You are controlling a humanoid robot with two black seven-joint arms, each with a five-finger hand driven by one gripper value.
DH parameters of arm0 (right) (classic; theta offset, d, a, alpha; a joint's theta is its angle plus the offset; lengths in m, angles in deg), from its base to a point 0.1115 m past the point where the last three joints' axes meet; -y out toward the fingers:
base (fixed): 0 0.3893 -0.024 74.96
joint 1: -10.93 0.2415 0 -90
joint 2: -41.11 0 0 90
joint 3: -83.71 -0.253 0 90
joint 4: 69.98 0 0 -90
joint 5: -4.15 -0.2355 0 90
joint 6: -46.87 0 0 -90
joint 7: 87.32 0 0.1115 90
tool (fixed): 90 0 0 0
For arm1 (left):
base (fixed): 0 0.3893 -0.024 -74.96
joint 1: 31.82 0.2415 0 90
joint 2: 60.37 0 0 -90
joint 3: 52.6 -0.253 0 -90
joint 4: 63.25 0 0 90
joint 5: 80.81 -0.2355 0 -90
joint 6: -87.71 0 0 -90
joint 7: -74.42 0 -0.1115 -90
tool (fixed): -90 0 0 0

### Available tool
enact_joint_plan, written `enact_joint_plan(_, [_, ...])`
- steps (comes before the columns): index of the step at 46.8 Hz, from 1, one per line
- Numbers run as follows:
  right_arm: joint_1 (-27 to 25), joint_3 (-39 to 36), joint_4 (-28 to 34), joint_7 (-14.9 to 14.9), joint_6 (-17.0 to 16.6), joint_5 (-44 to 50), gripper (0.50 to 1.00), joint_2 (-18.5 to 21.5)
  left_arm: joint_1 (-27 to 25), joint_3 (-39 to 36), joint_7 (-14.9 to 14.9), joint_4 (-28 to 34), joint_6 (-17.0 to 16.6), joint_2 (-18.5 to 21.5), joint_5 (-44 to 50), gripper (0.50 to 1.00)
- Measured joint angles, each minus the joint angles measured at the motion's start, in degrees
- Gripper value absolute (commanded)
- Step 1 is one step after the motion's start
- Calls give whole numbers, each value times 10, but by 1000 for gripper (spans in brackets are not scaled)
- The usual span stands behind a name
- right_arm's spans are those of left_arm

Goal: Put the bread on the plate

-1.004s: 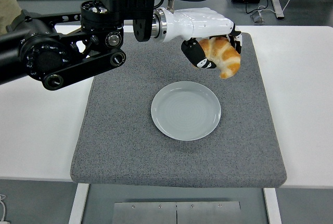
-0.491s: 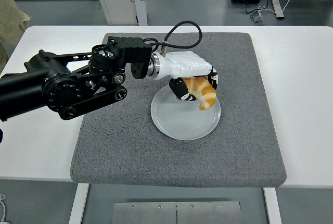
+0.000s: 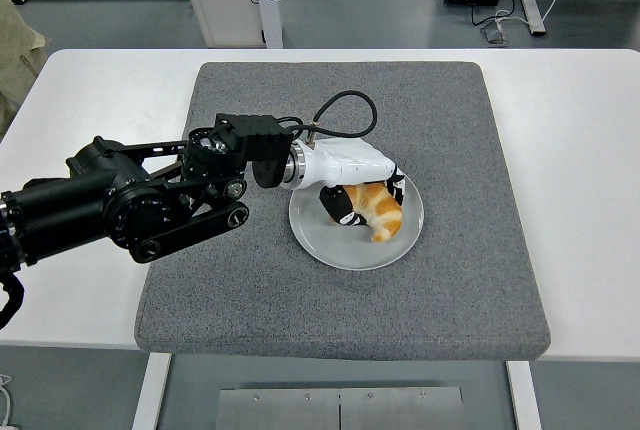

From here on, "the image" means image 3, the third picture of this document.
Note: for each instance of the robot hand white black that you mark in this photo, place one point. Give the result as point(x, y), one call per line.
point(350, 162)

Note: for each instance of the croissant bread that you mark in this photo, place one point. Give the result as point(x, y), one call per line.
point(385, 215)

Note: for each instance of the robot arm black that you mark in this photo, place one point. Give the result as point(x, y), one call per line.
point(65, 205)

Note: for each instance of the light grey round plate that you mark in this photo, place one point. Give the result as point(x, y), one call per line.
point(350, 250)

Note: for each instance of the grey felt mat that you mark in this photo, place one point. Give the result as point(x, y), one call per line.
point(350, 310)

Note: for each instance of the small grey floor object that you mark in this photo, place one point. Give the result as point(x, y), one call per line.
point(494, 34)

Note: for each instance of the white table leg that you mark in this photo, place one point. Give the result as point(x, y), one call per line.
point(525, 395)
point(150, 390)

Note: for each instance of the person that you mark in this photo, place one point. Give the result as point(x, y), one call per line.
point(15, 40)

